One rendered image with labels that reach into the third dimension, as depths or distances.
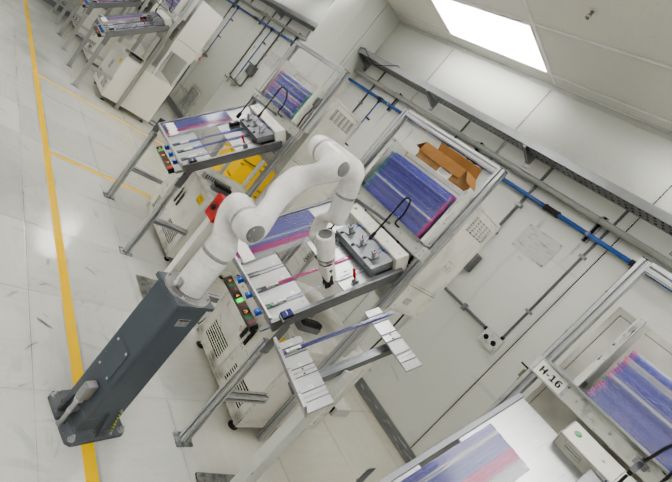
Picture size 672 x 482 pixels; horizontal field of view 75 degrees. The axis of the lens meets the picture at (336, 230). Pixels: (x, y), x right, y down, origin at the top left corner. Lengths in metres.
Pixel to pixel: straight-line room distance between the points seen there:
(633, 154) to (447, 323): 1.81
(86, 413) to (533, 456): 1.64
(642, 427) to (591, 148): 2.45
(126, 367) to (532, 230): 2.89
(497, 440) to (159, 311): 1.29
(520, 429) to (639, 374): 0.44
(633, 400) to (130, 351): 1.76
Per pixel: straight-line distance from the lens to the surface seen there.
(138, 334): 1.82
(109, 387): 1.93
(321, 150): 1.63
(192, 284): 1.69
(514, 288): 3.56
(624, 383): 1.83
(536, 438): 1.87
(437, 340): 3.68
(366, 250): 2.22
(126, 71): 6.20
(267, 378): 2.36
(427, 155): 2.79
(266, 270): 2.19
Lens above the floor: 1.50
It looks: 9 degrees down
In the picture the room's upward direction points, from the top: 40 degrees clockwise
